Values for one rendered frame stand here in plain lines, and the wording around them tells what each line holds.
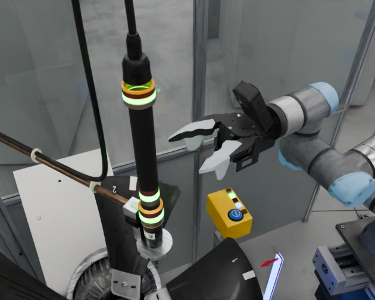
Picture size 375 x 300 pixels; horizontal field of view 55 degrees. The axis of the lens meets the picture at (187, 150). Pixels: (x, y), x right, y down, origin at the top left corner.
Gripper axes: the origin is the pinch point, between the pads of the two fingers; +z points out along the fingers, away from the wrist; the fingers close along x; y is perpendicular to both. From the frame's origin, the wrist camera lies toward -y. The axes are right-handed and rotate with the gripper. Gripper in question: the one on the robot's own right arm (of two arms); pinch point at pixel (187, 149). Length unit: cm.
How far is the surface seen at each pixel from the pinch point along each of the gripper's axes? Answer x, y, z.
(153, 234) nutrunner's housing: -1.8, 14.9, 8.7
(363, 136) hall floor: 85, 166, -247
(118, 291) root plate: 7.0, 43.5, 15.4
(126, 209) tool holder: 3.2, 11.4, 11.1
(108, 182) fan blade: 23.2, 23.9, 7.8
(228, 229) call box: 15, 60, -27
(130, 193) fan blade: 17.6, 24.7, 4.6
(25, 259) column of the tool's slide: 64, 89, 35
